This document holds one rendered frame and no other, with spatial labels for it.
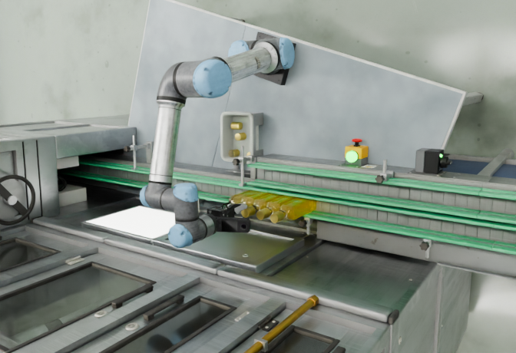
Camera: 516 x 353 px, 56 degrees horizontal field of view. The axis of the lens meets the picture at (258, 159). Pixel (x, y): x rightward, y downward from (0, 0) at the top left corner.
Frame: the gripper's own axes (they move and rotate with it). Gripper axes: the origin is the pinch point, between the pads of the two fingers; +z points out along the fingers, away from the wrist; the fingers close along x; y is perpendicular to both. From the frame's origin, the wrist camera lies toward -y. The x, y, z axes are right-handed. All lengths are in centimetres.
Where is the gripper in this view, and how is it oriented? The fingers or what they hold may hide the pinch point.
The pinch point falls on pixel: (246, 212)
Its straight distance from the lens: 177.7
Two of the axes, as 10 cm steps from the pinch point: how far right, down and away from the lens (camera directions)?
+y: -8.4, -1.0, 5.4
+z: 5.5, -1.4, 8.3
